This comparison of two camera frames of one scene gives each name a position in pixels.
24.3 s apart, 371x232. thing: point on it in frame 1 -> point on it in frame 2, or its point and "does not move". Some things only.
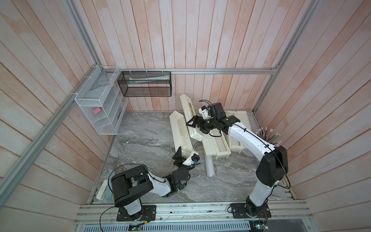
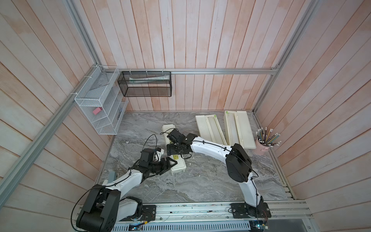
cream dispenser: x=244 y=117 does not move
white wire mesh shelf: x=102 y=100 does not move
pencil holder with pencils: x=270 y=139 does not move
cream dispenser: x=181 y=136 -> x=181 y=166
